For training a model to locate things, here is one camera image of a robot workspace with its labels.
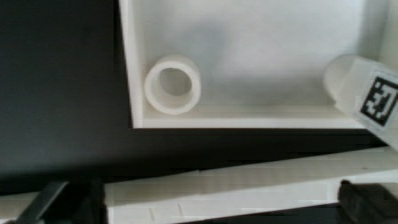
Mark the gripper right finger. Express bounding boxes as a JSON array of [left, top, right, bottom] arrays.
[[338, 180, 398, 224]]

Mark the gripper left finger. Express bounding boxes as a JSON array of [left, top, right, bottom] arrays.
[[14, 179, 108, 224]]

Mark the white L-shaped obstacle fence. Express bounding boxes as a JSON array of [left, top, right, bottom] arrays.
[[0, 146, 398, 224]]

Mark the white square table top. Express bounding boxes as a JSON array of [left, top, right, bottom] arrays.
[[119, 0, 394, 129]]

